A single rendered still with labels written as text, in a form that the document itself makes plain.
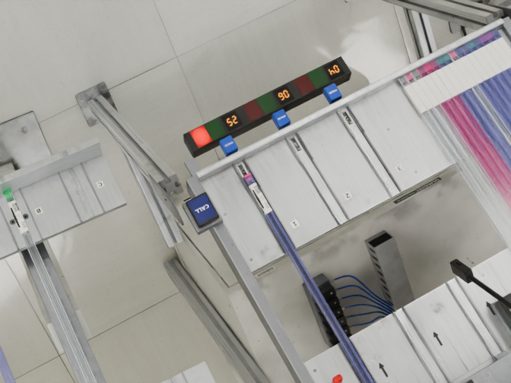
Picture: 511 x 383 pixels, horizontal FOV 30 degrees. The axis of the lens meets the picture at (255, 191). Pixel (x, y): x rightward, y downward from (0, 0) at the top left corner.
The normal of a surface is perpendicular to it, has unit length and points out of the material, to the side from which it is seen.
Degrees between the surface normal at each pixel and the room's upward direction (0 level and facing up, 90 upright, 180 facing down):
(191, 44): 0
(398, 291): 0
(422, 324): 43
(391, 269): 0
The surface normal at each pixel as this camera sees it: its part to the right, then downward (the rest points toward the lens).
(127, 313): 0.36, 0.32
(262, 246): 0.04, -0.33
